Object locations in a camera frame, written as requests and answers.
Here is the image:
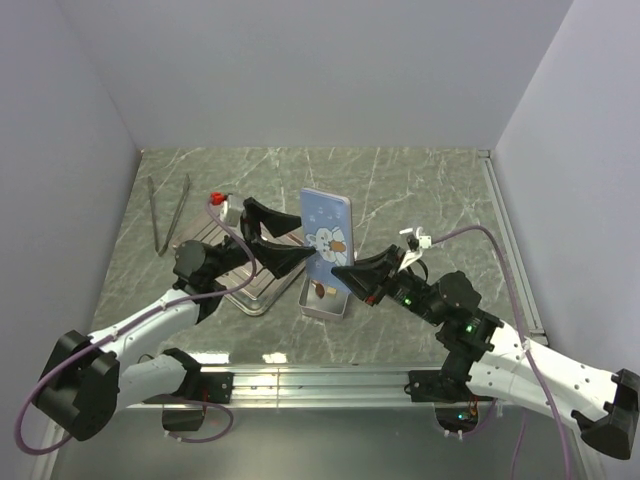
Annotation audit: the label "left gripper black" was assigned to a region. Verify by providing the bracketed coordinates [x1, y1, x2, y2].
[207, 198, 316, 281]

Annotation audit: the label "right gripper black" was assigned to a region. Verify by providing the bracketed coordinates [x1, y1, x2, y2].
[331, 243, 445, 326]

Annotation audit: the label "metal tin box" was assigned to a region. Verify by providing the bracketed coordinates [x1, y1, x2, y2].
[298, 277, 349, 321]

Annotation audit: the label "metal tin lid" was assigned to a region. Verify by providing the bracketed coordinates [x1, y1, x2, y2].
[299, 188, 354, 292]

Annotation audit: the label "steel tongs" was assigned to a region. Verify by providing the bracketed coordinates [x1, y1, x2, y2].
[147, 173, 193, 259]

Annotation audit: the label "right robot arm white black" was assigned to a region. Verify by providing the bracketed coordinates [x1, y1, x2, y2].
[332, 245, 639, 460]

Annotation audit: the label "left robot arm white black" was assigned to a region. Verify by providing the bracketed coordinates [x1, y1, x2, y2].
[29, 195, 315, 441]

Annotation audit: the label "steel serving tray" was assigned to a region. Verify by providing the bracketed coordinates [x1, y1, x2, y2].
[170, 209, 305, 316]

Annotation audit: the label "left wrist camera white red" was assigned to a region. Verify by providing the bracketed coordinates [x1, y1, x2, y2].
[209, 192, 244, 227]

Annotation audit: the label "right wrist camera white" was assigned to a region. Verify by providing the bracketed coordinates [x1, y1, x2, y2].
[398, 227, 432, 271]

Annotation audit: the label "aluminium front rail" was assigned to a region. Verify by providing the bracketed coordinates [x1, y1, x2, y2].
[54, 363, 576, 410]

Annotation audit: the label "aluminium rail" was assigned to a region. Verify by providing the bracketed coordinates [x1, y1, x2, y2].
[54, 363, 576, 410]
[477, 150, 549, 346]

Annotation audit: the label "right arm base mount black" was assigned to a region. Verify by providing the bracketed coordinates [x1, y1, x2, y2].
[404, 353, 496, 441]

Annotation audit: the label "aluminium right side rail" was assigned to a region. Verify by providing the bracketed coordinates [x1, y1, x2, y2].
[477, 150, 549, 346]

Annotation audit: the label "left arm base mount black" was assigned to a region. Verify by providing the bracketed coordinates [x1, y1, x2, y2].
[143, 348, 235, 444]

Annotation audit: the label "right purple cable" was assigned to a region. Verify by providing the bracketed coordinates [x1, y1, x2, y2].
[432, 224, 574, 480]

